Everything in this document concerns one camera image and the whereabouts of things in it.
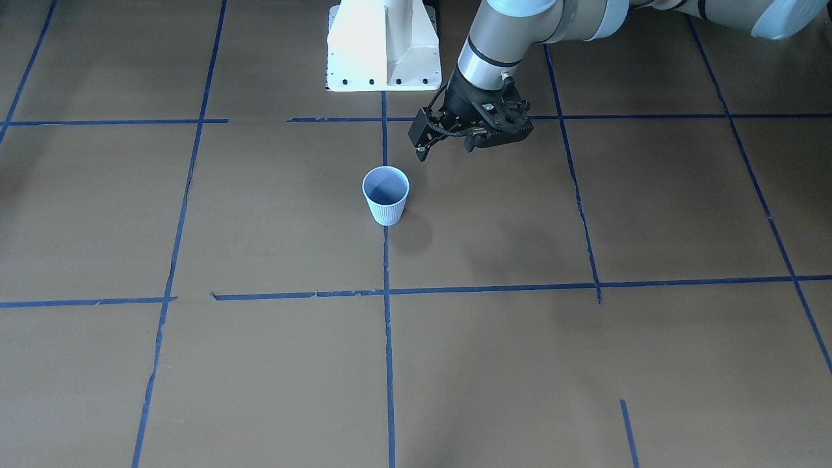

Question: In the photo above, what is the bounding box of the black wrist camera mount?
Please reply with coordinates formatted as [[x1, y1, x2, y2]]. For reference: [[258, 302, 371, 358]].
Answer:
[[469, 76, 533, 148]]

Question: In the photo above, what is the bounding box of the black camera cable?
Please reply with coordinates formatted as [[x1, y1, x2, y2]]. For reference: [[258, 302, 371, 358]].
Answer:
[[426, 84, 485, 138]]

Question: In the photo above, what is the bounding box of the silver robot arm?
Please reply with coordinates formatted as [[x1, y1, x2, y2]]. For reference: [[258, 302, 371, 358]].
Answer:
[[408, 1, 828, 162]]

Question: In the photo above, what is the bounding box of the white pedestal column base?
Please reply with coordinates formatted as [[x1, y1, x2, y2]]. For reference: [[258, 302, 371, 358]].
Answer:
[[325, 1, 443, 92]]

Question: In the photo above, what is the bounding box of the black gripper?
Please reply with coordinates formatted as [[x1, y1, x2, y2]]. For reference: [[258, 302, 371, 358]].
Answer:
[[408, 66, 511, 162]]

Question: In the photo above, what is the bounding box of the blue ribbed plastic cup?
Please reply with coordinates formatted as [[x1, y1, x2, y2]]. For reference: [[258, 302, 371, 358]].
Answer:
[[361, 165, 410, 226]]

